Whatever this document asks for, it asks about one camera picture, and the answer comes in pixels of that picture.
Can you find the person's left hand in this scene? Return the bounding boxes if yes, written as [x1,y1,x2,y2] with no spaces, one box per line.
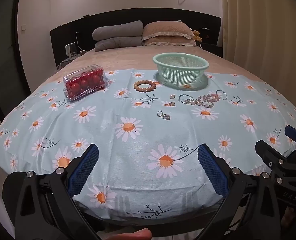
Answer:
[112,228,152,240]

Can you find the wooden bead bracelet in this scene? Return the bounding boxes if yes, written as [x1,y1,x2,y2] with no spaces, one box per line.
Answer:
[134,80,156,92]

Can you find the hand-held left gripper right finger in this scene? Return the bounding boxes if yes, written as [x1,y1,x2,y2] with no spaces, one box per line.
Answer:
[195,144,283,240]

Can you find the silver bangle with charms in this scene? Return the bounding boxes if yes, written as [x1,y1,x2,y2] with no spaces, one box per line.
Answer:
[178,94,197,106]

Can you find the black headboard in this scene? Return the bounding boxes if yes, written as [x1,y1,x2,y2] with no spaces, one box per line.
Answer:
[50,7,223,67]

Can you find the beige bed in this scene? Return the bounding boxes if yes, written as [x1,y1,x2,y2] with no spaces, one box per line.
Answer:
[0,42,271,100]

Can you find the grey pillow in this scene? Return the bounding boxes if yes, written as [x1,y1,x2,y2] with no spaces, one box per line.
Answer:
[95,36,143,52]
[92,20,144,41]

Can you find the black nightstand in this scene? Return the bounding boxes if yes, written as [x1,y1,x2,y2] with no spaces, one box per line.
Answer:
[200,42,224,57]

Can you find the brown teddy bear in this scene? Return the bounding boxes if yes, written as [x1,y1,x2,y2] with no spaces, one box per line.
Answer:
[191,30,203,43]

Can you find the white bedside device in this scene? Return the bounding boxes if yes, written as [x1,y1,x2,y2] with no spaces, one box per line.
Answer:
[65,44,76,58]

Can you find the green plastic mesh basket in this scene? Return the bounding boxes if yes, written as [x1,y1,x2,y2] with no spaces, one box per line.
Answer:
[153,52,209,89]

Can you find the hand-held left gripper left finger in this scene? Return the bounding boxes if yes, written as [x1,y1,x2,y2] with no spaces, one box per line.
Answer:
[2,144,101,240]

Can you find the blue daisy print cloth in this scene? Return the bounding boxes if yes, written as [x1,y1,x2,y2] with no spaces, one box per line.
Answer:
[0,69,296,222]

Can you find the clear box of cherry tomatoes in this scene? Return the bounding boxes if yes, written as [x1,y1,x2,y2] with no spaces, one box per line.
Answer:
[63,64,111,102]

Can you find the cream curtain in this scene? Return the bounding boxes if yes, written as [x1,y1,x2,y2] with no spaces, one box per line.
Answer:
[219,0,296,95]

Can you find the pink bead bracelet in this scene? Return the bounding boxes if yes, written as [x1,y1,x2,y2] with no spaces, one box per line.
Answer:
[197,93,221,108]

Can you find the beige ruffled pillow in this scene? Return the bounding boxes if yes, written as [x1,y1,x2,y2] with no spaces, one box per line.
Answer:
[143,37,197,47]
[142,21,194,40]

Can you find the dark door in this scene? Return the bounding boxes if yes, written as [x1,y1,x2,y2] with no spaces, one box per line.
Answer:
[0,0,31,100]

